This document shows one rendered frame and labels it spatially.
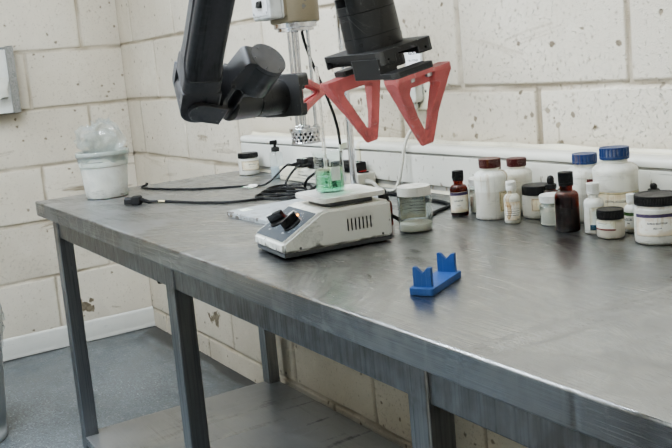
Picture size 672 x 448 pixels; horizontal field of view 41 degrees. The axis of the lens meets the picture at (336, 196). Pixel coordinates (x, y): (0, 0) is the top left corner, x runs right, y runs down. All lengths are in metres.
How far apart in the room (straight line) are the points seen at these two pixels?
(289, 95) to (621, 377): 0.76
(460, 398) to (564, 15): 0.89
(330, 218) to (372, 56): 0.64
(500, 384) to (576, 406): 0.10
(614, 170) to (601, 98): 0.22
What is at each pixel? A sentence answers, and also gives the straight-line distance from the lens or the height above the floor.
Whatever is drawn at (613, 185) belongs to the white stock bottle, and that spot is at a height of 0.82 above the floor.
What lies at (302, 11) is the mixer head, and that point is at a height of 1.16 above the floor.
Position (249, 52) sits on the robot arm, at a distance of 1.33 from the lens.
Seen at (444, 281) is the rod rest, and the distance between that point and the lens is 1.19.
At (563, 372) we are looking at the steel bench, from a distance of 0.88.
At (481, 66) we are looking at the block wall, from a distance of 1.90.
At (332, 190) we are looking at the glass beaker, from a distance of 1.49.
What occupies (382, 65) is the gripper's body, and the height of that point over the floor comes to 1.05.
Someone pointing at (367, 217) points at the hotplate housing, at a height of 0.80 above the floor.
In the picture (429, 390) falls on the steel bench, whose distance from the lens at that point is 1.08.
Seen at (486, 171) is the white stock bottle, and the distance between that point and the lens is 1.64.
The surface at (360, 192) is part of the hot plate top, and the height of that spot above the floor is 0.84.
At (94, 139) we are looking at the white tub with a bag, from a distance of 2.46.
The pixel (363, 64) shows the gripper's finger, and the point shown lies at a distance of 0.87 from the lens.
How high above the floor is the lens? 1.05
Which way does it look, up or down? 8 degrees down
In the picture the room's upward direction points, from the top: 5 degrees counter-clockwise
